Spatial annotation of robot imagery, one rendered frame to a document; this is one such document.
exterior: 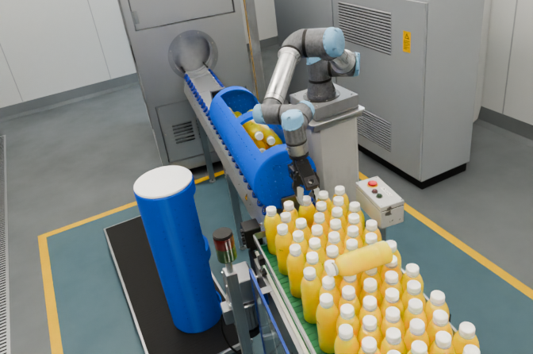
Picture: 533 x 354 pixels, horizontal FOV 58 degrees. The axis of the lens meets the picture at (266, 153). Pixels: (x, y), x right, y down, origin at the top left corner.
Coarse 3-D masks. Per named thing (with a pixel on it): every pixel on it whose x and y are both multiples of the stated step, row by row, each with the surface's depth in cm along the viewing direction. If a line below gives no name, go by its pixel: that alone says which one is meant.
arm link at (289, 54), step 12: (300, 36) 192; (288, 48) 191; (300, 48) 193; (288, 60) 188; (276, 72) 185; (288, 72) 185; (276, 84) 181; (288, 84) 184; (276, 96) 178; (264, 108) 175; (276, 108) 173; (264, 120) 175; (276, 120) 173
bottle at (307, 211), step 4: (304, 204) 187; (308, 204) 187; (312, 204) 188; (300, 208) 189; (304, 208) 187; (308, 208) 187; (312, 208) 187; (300, 212) 188; (304, 212) 187; (308, 212) 187; (312, 212) 187; (300, 216) 189; (304, 216) 188; (308, 216) 187; (312, 216) 188; (308, 220) 188; (312, 220) 188; (308, 224) 189
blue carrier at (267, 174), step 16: (224, 96) 270; (240, 96) 273; (224, 112) 248; (240, 112) 278; (224, 128) 241; (240, 128) 226; (272, 128) 255; (240, 144) 218; (240, 160) 215; (256, 160) 200; (272, 160) 196; (288, 160) 199; (256, 176) 197; (272, 176) 199; (288, 176) 202; (256, 192) 200; (272, 192) 203; (288, 192) 205; (304, 192) 208
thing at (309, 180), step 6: (300, 162) 168; (306, 162) 168; (300, 168) 167; (306, 168) 167; (312, 168) 167; (300, 174) 166; (306, 174) 165; (312, 174) 166; (306, 180) 164; (312, 180) 164; (306, 186) 163; (312, 186) 163
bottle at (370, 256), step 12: (384, 240) 150; (348, 252) 147; (360, 252) 146; (372, 252) 146; (384, 252) 146; (336, 264) 145; (348, 264) 144; (360, 264) 144; (372, 264) 145; (384, 264) 148
